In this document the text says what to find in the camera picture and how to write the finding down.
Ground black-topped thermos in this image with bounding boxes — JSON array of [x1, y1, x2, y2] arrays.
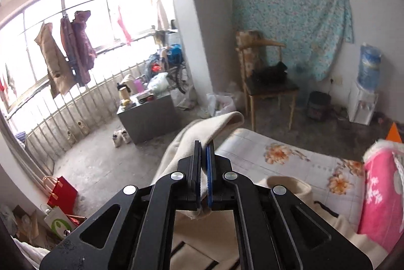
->
[[117, 83, 131, 100]]

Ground teal floral wall cloth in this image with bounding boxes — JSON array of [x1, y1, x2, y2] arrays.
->
[[233, 0, 353, 81]]

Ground white plastic bag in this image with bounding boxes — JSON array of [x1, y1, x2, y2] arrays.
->
[[207, 92, 237, 117]]

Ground grey cabinet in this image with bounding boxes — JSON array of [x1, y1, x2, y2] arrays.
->
[[117, 90, 177, 144]]

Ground cream zip jacket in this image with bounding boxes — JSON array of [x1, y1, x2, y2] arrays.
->
[[151, 111, 398, 270]]

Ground blue water bottle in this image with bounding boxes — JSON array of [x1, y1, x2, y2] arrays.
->
[[357, 43, 382, 91]]

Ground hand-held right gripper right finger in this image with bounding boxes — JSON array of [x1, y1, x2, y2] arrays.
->
[[207, 144, 371, 270]]

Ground clear plastic bag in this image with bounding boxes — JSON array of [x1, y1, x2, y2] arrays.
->
[[148, 72, 169, 94]]

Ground black bag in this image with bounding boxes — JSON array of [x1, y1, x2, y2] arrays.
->
[[251, 61, 288, 82]]

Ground orange triangular piece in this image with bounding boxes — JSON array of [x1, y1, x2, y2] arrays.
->
[[387, 122, 403, 142]]

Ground white water dispenser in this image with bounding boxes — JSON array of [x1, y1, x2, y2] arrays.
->
[[348, 80, 378, 126]]

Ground beige cloth bundle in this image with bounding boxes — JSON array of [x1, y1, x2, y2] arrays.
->
[[121, 74, 137, 90]]

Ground metal window railing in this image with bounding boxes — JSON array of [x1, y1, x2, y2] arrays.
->
[[6, 33, 177, 169]]

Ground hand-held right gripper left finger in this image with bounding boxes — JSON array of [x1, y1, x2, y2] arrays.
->
[[39, 140, 203, 270]]

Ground pink floral blanket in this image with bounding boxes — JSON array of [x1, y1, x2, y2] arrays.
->
[[358, 139, 404, 253]]

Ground blue bag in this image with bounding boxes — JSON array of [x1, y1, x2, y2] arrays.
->
[[167, 44, 184, 65]]

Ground patterned tall board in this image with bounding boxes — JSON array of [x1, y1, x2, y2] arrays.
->
[[237, 31, 262, 78]]

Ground beige hanging coat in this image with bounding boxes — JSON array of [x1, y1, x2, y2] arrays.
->
[[34, 22, 74, 99]]

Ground red gift bag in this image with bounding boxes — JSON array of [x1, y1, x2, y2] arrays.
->
[[42, 176, 78, 216]]

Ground pink hanging garment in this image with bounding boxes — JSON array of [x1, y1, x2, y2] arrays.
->
[[117, 6, 132, 46]]

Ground cardboard box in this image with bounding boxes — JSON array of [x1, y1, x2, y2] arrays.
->
[[13, 205, 48, 248]]

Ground maroon hanging jacket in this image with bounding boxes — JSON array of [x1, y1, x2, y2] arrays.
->
[[60, 10, 97, 87]]

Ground bed with floral sheet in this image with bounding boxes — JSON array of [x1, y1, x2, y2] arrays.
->
[[218, 128, 367, 226]]

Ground wooden chair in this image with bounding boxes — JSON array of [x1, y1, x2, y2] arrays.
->
[[236, 31, 300, 131]]

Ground white green paper bag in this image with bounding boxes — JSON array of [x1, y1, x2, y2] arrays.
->
[[40, 205, 78, 240]]

